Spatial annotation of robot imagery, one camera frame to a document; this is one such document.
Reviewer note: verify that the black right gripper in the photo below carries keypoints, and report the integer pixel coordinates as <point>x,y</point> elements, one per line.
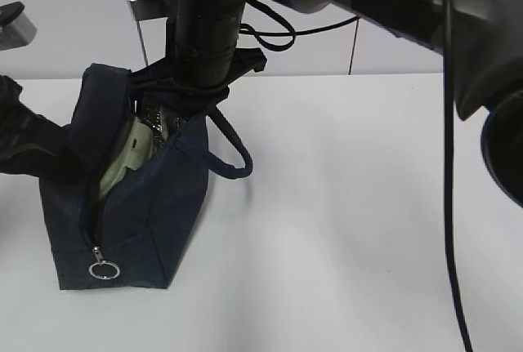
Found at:
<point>161,83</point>

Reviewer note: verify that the green lidded glass food container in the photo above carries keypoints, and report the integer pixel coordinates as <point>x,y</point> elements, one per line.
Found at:
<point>135,147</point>

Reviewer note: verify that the navy blue fabric lunch bag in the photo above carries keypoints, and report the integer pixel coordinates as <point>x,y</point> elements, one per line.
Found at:
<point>136,235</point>

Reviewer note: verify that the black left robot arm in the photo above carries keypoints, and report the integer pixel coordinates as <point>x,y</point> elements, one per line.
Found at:
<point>31,144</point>

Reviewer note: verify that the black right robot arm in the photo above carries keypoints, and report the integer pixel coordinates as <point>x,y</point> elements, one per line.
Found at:
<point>480,41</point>

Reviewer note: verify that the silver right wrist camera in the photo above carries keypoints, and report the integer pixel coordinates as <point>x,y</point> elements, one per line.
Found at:
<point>143,10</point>

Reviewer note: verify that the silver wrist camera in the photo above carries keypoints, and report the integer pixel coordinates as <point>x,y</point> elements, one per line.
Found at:
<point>16,28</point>
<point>143,10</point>

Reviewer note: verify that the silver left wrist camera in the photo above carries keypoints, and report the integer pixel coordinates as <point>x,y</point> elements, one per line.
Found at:
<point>16,28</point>

